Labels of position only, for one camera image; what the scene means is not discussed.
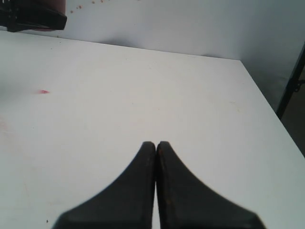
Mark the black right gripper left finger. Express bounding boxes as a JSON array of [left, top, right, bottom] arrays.
[[53, 142, 156, 229]]

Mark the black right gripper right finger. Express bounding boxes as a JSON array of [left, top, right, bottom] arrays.
[[156, 141, 265, 229]]

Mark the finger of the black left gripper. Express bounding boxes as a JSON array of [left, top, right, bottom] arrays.
[[0, 0, 67, 32]]

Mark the black metal frame post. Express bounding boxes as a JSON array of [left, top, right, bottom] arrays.
[[276, 45, 305, 120]]

